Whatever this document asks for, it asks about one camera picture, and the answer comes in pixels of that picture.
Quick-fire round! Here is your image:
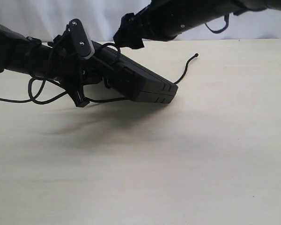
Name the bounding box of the black cord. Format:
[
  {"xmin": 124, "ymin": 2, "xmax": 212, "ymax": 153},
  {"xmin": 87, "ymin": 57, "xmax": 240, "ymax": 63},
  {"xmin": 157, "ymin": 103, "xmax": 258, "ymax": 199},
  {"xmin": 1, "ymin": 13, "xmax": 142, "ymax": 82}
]
[{"xmin": 28, "ymin": 42, "xmax": 199, "ymax": 105}]

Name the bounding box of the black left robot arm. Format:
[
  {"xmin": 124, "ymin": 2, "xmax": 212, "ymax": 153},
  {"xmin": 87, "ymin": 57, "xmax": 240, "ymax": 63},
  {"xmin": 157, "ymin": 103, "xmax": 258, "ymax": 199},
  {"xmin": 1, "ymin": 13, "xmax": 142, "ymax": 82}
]
[{"xmin": 0, "ymin": 19, "xmax": 95, "ymax": 107}]

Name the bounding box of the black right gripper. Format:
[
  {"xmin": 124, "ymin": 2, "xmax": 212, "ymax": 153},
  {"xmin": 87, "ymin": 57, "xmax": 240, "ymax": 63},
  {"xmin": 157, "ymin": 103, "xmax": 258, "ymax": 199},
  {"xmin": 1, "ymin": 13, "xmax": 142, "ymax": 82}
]
[{"xmin": 113, "ymin": 6, "xmax": 155, "ymax": 50}]

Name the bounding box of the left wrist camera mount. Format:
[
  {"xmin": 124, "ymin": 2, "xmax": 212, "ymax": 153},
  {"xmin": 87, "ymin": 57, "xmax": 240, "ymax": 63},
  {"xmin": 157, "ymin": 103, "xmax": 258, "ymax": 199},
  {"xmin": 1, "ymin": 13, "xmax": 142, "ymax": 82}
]
[{"xmin": 69, "ymin": 18, "xmax": 95, "ymax": 60}]

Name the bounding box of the white backdrop curtain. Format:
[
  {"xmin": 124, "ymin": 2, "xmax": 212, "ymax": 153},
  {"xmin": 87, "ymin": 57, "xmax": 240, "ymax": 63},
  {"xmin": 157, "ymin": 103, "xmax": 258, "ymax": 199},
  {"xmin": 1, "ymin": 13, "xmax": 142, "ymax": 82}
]
[{"xmin": 0, "ymin": 0, "xmax": 281, "ymax": 45}]

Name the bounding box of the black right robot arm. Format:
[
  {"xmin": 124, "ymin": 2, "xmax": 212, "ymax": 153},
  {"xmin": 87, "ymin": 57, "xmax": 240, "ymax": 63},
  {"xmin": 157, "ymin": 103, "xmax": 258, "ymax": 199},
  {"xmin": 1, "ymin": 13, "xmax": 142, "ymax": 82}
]
[{"xmin": 113, "ymin": 0, "xmax": 281, "ymax": 49}]

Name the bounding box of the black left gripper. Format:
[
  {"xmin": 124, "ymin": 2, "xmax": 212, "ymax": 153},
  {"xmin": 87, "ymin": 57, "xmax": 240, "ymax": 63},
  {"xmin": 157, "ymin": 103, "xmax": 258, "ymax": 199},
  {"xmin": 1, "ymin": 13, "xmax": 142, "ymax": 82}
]
[{"xmin": 48, "ymin": 24, "xmax": 89, "ymax": 108}]

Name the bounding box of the black plastic carrying case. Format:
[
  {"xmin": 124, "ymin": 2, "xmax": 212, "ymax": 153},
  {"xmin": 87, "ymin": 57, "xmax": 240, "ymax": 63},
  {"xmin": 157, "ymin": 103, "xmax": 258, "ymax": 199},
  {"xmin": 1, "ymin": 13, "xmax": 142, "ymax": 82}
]
[{"xmin": 88, "ymin": 42, "xmax": 178, "ymax": 104}]

